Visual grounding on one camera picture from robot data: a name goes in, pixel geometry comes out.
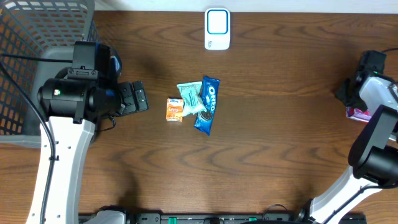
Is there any red purple liner packet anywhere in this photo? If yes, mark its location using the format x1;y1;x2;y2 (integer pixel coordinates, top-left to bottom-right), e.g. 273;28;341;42
346;107;371;123

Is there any orange snack packet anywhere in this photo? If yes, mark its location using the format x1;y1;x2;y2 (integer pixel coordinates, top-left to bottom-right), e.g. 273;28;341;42
165;98;183;122

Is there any mint green wipes packet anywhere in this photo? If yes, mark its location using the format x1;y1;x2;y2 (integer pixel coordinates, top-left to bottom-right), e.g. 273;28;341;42
177;82;206;117

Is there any blue oreo cookie pack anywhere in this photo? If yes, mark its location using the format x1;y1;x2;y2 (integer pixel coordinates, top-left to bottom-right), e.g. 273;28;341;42
194;77;220;136

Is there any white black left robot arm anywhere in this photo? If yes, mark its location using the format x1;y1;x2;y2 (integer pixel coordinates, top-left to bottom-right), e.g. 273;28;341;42
27;41;149;223

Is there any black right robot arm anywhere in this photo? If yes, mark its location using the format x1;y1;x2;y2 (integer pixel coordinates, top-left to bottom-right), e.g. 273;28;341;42
297;50;397;223

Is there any white barcode scanner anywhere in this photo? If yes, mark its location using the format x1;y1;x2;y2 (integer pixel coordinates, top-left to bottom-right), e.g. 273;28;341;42
204;7;231;50

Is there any dark grey plastic mesh basket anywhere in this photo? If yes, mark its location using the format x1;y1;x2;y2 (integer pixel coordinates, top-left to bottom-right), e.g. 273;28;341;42
1;0;100;148

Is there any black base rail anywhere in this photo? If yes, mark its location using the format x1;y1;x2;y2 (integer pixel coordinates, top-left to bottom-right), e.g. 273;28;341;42
127;212;294;224

